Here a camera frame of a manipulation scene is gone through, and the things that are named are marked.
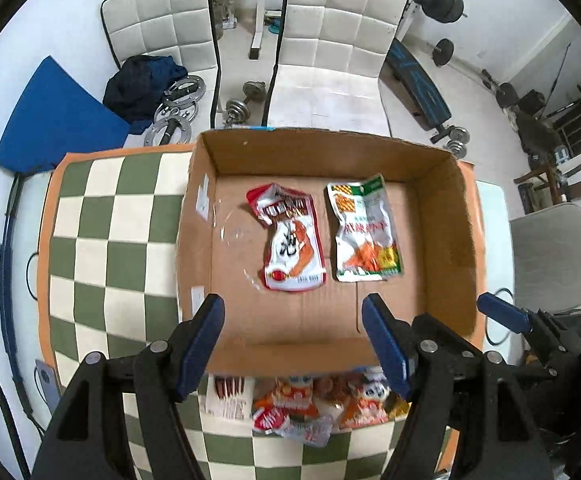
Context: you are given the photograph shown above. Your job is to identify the chrome ring plate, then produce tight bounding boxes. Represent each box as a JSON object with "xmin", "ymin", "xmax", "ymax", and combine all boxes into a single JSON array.
[
  {"xmin": 144, "ymin": 117, "xmax": 192, "ymax": 147},
  {"xmin": 163, "ymin": 75, "xmax": 206, "ymax": 108}
]

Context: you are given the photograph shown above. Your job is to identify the brown wooden chair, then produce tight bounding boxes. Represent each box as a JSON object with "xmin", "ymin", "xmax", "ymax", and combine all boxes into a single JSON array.
[{"xmin": 514, "ymin": 155, "xmax": 581, "ymax": 211}]

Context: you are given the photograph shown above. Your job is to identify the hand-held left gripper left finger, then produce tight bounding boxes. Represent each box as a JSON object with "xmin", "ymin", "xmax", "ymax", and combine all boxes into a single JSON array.
[{"xmin": 30, "ymin": 292, "xmax": 226, "ymax": 480}]

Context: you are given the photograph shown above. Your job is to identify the brown cardboard box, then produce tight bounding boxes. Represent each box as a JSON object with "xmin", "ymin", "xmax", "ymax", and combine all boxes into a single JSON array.
[{"xmin": 176, "ymin": 127, "xmax": 486, "ymax": 376}]

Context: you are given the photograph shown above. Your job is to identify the green orange snack packet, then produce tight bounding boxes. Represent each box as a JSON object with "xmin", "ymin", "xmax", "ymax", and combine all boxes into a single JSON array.
[{"xmin": 325, "ymin": 174, "xmax": 403, "ymax": 282}]

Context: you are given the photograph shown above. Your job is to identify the black cable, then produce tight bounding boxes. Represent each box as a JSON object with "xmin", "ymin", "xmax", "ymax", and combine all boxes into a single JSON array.
[{"xmin": 0, "ymin": 172, "xmax": 46, "ymax": 436}]

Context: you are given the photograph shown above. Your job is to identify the large white quilted chair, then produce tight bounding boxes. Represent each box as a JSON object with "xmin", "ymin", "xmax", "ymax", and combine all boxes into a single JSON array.
[{"xmin": 263, "ymin": 0, "xmax": 411, "ymax": 138}]

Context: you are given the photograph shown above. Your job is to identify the blue foam mat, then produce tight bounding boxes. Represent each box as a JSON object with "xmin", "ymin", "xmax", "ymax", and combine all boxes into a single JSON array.
[{"xmin": 0, "ymin": 56, "xmax": 151, "ymax": 173}]

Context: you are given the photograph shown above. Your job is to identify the small white quilted chair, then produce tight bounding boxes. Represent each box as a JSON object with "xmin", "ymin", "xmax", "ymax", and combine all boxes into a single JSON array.
[{"xmin": 101, "ymin": 0, "xmax": 221, "ymax": 128}]

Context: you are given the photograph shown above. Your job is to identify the black weight plates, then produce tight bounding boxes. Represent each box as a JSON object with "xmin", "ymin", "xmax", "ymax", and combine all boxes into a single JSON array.
[{"xmin": 483, "ymin": 70, "xmax": 521, "ymax": 111}]

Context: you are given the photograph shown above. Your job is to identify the grey chair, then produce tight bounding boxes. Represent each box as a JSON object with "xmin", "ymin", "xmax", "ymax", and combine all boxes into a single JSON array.
[{"xmin": 510, "ymin": 203, "xmax": 581, "ymax": 313}]

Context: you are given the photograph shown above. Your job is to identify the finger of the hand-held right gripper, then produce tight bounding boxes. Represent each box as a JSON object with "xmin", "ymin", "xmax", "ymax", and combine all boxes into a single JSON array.
[{"xmin": 477, "ymin": 293, "xmax": 571, "ymax": 361}]

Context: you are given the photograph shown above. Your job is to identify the dark blue cloth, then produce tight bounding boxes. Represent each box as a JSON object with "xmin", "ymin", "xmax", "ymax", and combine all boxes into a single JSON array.
[{"xmin": 103, "ymin": 55, "xmax": 188, "ymax": 123}]

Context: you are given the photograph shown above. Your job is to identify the blue black weight bench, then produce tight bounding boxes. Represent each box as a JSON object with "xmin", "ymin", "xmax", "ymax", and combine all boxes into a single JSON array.
[{"xmin": 380, "ymin": 37, "xmax": 453, "ymax": 143}]

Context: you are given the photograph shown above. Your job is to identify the pile of snack packets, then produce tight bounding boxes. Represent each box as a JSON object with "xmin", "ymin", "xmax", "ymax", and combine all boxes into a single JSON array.
[{"xmin": 250, "ymin": 367, "xmax": 413, "ymax": 448}]

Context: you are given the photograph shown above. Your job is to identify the grey plastic piece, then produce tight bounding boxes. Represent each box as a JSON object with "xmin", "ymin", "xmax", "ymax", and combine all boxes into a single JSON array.
[{"xmin": 34, "ymin": 359, "xmax": 61, "ymax": 406}]

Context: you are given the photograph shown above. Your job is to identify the green white checkered tablecloth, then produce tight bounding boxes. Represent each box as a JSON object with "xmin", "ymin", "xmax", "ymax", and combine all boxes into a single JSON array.
[{"xmin": 37, "ymin": 144, "xmax": 476, "ymax": 480}]

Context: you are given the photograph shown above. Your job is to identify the white sauce sachet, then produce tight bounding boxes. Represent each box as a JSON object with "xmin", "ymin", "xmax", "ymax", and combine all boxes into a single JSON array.
[{"xmin": 205, "ymin": 374, "xmax": 254, "ymax": 423}]

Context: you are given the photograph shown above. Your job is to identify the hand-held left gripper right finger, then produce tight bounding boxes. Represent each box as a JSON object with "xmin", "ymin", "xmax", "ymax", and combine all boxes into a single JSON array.
[{"xmin": 361, "ymin": 292, "xmax": 553, "ymax": 480}]

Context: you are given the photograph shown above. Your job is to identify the red white snack packet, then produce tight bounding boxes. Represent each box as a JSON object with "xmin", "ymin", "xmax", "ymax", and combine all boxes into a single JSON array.
[{"xmin": 246, "ymin": 183, "xmax": 326, "ymax": 292}]

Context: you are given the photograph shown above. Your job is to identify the black plate dumbbell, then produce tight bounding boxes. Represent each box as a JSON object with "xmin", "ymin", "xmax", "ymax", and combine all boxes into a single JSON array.
[{"xmin": 433, "ymin": 38, "xmax": 481, "ymax": 73}]

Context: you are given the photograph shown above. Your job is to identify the white rack stand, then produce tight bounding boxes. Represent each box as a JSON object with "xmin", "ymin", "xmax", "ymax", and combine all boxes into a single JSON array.
[{"xmin": 249, "ymin": 0, "xmax": 271, "ymax": 61}]

